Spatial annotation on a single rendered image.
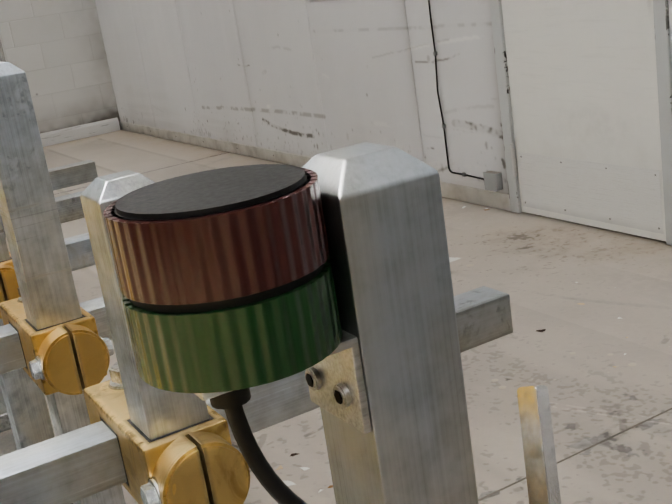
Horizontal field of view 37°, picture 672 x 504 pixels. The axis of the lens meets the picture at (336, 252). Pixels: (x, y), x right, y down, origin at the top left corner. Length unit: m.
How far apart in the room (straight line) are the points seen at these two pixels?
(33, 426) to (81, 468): 0.49
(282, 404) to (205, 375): 0.37
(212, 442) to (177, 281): 0.29
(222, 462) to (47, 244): 0.29
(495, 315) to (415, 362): 0.41
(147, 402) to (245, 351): 0.29
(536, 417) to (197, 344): 0.19
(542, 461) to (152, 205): 0.21
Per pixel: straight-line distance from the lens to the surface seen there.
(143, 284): 0.26
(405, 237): 0.29
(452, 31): 4.71
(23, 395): 1.06
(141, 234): 0.26
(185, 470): 0.54
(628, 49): 3.92
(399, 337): 0.30
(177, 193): 0.28
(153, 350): 0.27
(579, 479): 2.39
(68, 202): 1.34
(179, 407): 0.55
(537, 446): 0.41
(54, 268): 0.78
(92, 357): 0.77
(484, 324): 0.70
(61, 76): 9.43
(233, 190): 0.27
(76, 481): 0.60
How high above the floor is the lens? 1.20
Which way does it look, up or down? 16 degrees down
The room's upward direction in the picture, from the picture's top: 9 degrees counter-clockwise
